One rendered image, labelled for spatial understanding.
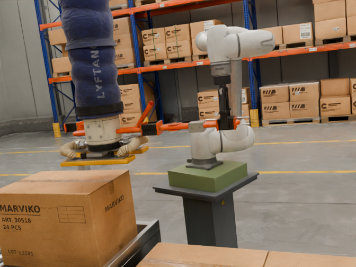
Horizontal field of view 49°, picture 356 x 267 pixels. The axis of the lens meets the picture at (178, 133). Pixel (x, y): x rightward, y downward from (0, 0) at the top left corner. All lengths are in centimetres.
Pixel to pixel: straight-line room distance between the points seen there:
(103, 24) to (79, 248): 105
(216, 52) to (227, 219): 123
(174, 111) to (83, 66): 902
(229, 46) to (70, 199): 100
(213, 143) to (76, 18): 110
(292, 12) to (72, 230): 874
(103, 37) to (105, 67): 13
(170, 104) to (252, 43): 914
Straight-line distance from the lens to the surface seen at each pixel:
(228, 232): 258
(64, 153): 189
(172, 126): 175
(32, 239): 214
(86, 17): 179
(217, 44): 167
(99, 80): 179
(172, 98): 1072
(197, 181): 229
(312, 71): 1000
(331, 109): 877
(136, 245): 212
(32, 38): 1313
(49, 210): 200
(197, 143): 237
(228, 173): 232
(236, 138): 238
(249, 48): 169
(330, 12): 872
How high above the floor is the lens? 146
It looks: 9 degrees down
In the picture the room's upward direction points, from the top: 7 degrees counter-clockwise
